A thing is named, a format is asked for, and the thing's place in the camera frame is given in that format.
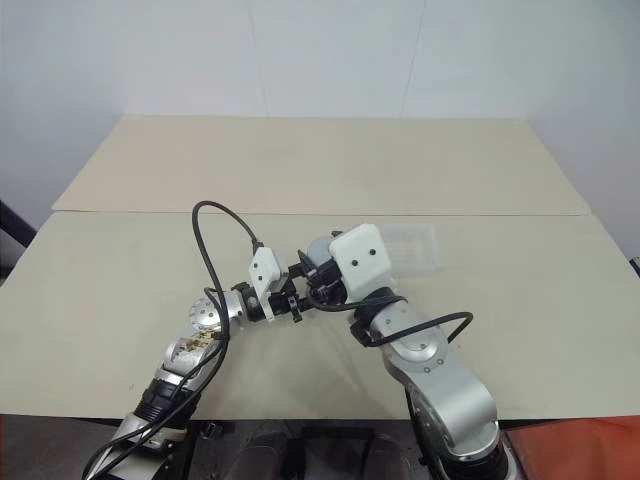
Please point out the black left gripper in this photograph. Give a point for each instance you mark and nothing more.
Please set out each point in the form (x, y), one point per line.
(284, 301)

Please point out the dark object at table side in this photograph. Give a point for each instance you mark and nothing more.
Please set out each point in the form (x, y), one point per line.
(636, 264)

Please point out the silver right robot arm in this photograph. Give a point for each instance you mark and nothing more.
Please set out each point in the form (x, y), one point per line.
(440, 385)

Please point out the black bracket under table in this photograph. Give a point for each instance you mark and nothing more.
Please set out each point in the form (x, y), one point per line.
(212, 440)

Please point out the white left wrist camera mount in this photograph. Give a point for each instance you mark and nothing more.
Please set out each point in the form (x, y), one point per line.
(265, 272)

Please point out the clear plastic box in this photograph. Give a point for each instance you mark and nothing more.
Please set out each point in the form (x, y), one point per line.
(412, 247)

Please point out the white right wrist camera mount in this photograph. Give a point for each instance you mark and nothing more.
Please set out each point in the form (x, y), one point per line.
(361, 260)

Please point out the orange fabric object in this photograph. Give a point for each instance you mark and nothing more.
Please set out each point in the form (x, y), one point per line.
(575, 450)

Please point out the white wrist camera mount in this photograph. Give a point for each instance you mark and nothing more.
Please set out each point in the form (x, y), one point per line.
(361, 260)
(265, 272)

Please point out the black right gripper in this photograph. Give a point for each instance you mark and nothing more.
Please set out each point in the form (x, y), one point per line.
(327, 285)

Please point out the black frame at table side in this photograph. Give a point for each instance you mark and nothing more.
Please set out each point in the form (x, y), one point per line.
(15, 235)

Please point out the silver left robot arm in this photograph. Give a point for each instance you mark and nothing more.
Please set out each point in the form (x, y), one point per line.
(200, 320)

